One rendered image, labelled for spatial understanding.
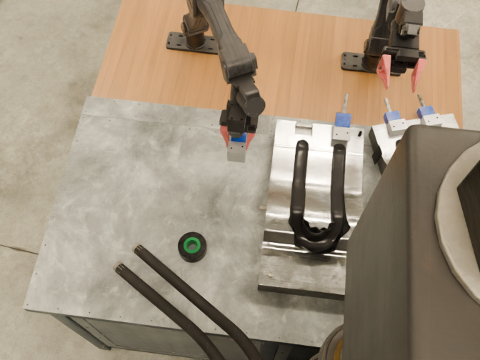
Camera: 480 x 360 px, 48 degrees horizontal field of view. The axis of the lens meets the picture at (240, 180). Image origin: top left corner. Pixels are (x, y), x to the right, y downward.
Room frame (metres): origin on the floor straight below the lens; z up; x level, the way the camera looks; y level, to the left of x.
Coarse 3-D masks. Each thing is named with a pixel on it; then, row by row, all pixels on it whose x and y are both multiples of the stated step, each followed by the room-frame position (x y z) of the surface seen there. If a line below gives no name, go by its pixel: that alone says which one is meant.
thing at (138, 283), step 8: (120, 264) 0.45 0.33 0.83; (120, 272) 0.43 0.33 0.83; (128, 272) 0.43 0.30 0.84; (128, 280) 0.40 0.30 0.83; (136, 280) 0.40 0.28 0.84; (136, 288) 0.38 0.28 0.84; (144, 288) 0.38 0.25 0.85; (144, 296) 0.36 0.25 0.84; (152, 296) 0.35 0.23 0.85; (160, 296) 0.35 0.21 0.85; (160, 304) 0.33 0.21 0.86; (168, 304) 0.33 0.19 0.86; (168, 312) 0.31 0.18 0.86; (176, 312) 0.31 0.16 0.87; (176, 320) 0.29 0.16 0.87; (184, 320) 0.29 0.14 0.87
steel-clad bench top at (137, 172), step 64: (128, 128) 0.91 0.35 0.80; (192, 128) 0.91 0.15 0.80; (64, 192) 0.68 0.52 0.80; (128, 192) 0.68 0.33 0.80; (192, 192) 0.68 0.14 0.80; (256, 192) 0.68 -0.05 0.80; (64, 256) 0.48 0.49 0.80; (128, 256) 0.48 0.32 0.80; (256, 256) 0.48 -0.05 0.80; (128, 320) 0.30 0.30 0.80; (192, 320) 0.30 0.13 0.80; (256, 320) 0.30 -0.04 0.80; (320, 320) 0.30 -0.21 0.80
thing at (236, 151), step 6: (234, 138) 0.78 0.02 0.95; (240, 138) 0.78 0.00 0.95; (234, 144) 0.75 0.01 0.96; (240, 144) 0.75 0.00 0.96; (228, 150) 0.74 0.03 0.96; (234, 150) 0.74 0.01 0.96; (240, 150) 0.74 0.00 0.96; (228, 156) 0.73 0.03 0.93; (234, 156) 0.73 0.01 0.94; (240, 156) 0.73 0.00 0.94
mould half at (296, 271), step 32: (288, 128) 0.85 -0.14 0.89; (320, 128) 0.85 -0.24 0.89; (352, 128) 0.85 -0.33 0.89; (288, 160) 0.74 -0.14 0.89; (320, 160) 0.74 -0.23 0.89; (352, 160) 0.74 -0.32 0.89; (288, 192) 0.64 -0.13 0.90; (320, 192) 0.64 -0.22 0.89; (352, 192) 0.64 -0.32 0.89; (288, 224) 0.53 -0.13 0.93; (320, 224) 0.53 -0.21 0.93; (352, 224) 0.53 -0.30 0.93; (288, 256) 0.46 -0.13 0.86; (320, 256) 0.46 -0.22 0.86; (288, 288) 0.38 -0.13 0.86; (320, 288) 0.38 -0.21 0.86
